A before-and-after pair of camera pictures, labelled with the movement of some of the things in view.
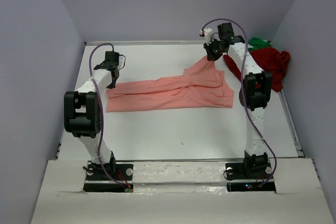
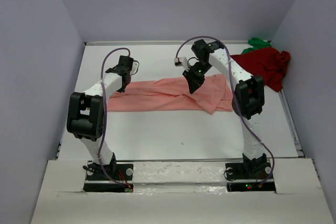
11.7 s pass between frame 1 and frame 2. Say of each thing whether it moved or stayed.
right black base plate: stayed
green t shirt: stayed
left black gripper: moved
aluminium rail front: stayed
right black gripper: moved
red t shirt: stayed
